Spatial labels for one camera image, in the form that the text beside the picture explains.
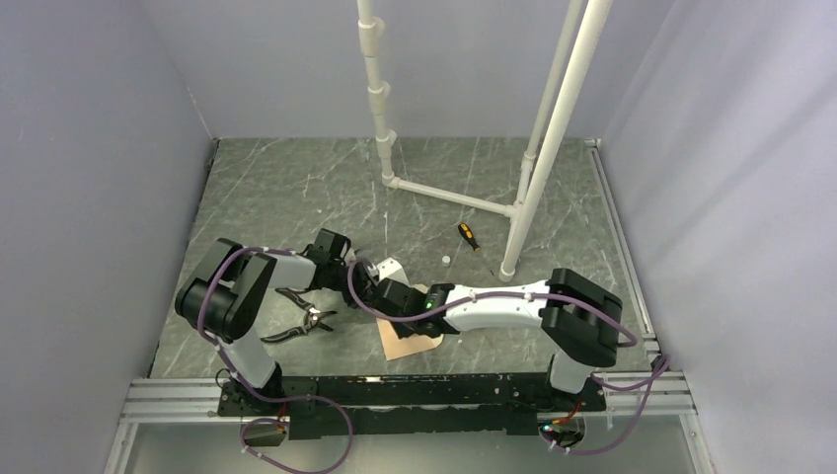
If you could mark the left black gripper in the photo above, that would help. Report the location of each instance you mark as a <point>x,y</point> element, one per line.
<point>364,283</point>

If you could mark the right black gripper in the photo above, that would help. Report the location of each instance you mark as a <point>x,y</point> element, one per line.
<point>403,331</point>

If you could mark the tan envelope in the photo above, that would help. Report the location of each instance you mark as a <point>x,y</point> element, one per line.
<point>395,348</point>

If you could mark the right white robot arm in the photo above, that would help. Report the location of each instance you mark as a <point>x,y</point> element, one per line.
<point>581,318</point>

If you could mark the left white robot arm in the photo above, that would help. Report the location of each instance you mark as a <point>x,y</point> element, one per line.
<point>223,295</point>

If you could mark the yellow black screwdriver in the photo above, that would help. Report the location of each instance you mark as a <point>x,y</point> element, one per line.
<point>468,236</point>

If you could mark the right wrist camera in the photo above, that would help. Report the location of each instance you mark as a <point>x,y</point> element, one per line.
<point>391,269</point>

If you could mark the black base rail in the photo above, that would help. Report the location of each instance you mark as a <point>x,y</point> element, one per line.
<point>513,403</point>

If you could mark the white PVC pipe frame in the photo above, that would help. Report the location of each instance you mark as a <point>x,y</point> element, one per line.
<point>579,37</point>

